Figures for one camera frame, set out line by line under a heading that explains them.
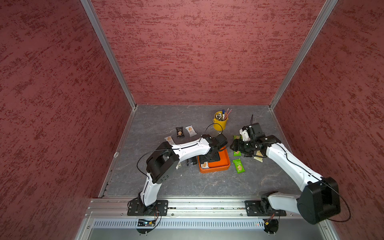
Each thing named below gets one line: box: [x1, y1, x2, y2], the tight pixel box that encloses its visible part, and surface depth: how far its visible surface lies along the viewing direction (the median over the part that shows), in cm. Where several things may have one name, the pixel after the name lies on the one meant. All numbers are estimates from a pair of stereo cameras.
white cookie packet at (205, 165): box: [200, 161, 210, 169], surface depth 87 cm
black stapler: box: [186, 156, 198, 167], surface depth 90 cm
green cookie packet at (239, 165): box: [232, 158, 246, 174], surface depth 89 cm
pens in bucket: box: [215, 107, 233, 121], surface depth 102 cm
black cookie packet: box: [175, 126, 185, 139], surface depth 105 cm
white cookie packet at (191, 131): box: [185, 125, 198, 137], surface depth 105 cm
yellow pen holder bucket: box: [213, 111, 229, 131], surface depth 108 cm
